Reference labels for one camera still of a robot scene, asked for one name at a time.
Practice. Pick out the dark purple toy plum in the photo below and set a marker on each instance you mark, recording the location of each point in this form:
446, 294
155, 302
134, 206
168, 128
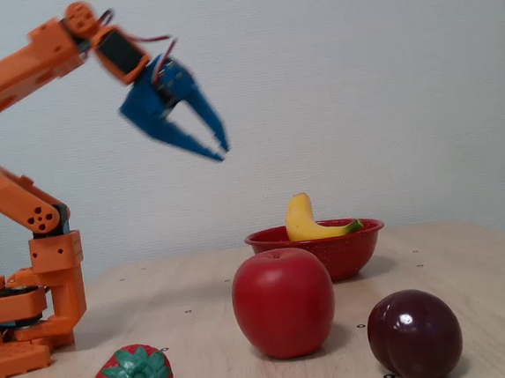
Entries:
415, 336

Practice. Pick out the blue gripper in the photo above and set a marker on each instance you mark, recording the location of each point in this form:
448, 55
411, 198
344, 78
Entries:
148, 104

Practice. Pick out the red speckled enamel bowl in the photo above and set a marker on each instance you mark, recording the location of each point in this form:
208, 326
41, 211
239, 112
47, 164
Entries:
346, 251

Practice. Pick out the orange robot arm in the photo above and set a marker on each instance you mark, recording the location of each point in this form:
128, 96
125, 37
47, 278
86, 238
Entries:
7, 69

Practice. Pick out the red toy apple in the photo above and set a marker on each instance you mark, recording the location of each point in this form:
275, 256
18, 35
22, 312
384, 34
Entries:
284, 303

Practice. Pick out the yellow toy banana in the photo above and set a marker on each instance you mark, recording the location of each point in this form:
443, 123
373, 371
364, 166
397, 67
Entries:
300, 224

